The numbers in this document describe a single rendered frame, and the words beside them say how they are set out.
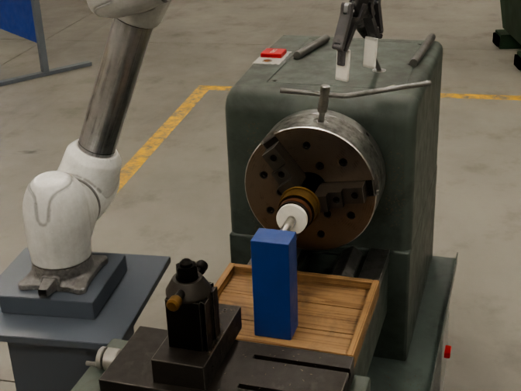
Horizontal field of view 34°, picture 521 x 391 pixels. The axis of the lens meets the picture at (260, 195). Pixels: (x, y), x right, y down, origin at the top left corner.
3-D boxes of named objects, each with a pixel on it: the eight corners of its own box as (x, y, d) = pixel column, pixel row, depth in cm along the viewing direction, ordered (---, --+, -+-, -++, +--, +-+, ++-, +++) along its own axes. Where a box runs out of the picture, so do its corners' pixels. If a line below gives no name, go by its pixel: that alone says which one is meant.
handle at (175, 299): (175, 298, 149) (174, 286, 148) (188, 299, 148) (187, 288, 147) (165, 312, 145) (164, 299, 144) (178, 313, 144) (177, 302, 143)
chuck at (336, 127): (250, 219, 217) (260, 102, 203) (374, 246, 209) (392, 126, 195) (239, 236, 209) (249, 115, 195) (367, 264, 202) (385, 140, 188)
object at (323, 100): (315, 134, 195) (320, 86, 190) (314, 130, 197) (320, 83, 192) (324, 135, 196) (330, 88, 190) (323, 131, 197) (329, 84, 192)
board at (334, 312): (230, 277, 206) (229, 262, 205) (379, 295, 196) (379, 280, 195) (184, 347, 180) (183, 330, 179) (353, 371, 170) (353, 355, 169)
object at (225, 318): (194, 321, 170) (192, 299, 168) (242, 327, 167) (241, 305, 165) (153, 382, 152) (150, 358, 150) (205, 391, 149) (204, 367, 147)
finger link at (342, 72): (350, 50, 183) (349, 50, 183) (348, 81, 186) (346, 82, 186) (339, 47, 185) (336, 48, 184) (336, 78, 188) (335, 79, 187)
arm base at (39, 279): (9, 298, 214) (5, 278, 211) (46, 255, 234) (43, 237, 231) (78, 302, 210) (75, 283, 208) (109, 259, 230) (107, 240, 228)
